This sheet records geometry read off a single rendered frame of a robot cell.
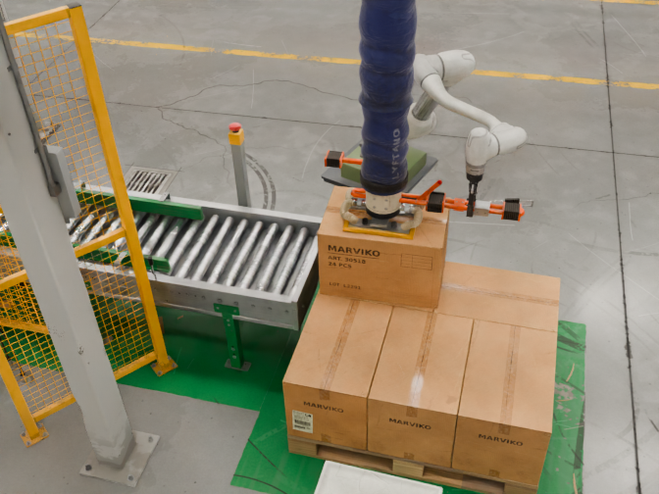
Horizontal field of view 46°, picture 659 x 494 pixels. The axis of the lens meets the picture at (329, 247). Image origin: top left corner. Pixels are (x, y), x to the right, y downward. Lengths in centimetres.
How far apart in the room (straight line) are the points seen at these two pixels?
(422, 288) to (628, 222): 212
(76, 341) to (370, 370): 130
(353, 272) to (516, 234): 174
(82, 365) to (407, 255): 154
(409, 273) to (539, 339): 69
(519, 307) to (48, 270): 221
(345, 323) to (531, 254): 172
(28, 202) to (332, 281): 160
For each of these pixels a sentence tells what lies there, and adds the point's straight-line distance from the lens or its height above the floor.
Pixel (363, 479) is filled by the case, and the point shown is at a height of 102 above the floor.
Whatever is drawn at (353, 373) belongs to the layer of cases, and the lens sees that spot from 359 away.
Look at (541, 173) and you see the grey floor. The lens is 587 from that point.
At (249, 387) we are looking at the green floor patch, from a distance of 428.
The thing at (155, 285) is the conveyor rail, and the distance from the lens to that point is 413.
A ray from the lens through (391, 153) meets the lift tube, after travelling 345.
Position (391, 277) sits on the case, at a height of 72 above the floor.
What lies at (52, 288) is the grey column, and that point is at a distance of 321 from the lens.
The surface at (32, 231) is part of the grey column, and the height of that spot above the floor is 152.
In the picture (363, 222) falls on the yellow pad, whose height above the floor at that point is 98.
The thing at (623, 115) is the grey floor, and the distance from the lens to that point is 674.
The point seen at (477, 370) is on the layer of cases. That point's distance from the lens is 364.
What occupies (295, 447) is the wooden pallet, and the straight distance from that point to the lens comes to 395.
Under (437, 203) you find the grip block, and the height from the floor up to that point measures 110.
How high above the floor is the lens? 328
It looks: 40 degrees down
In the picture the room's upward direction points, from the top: 2 degrees counter-clockwise
